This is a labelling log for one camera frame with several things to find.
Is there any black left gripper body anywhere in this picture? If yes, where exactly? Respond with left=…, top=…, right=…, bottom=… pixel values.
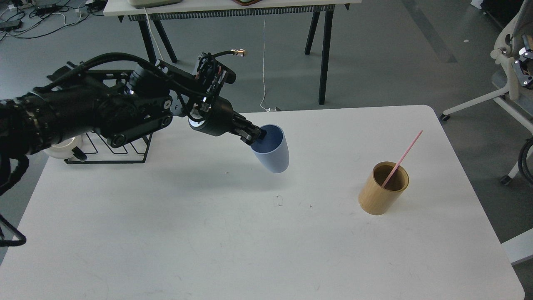
left=188, top=97, right=236, bottom=137

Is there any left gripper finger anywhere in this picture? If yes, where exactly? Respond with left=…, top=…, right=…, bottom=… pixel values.
left=237, top=127, right=267, bottom=146
left=232, top=113, right=261, bottom=135

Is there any blue plastic cup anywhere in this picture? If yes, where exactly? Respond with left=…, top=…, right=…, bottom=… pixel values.
left=251, top=125, right=289, bottom=173

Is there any pink chopstick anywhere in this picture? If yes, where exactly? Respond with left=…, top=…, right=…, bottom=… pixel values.
left=381, top=130, right=423, bottom=188

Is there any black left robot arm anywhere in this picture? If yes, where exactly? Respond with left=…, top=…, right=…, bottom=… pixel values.
left=0, top=49, right=267, bottom=194

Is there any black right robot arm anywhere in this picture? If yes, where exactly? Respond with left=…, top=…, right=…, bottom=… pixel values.
left=518, top=137, right=533, bottom=185

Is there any white background table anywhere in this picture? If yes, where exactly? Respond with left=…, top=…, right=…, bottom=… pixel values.
left=103, top=0, right=355, bottom=105

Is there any bamboo cylinder holder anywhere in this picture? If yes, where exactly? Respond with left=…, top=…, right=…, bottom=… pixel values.
left=358, top=161, right=409, bottom=216

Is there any white office chair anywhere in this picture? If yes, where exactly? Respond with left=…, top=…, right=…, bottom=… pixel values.
left=439, top=0, right=533, bottom=186

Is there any white hanging cable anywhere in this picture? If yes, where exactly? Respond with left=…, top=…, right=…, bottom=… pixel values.
left=260, top=15, right=277, bottom=112

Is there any black wire rack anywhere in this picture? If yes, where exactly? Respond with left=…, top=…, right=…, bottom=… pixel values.
left=63, top=132, right=153, bottom=165

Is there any floor cables bundle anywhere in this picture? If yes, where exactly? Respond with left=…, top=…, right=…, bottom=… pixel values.
left=0, top=0, right=108, bottom=40

